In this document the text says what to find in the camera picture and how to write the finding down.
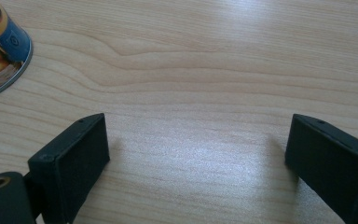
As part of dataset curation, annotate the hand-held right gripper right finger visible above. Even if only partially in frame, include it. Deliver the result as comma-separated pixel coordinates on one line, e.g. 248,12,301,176
284,113,358,224

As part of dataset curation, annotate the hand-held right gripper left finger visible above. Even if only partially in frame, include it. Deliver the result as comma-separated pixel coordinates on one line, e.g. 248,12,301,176
27,112,111,224

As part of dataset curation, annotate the yellow and blue snack can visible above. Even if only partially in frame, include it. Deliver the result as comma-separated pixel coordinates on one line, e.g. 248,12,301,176
0,0,34,103

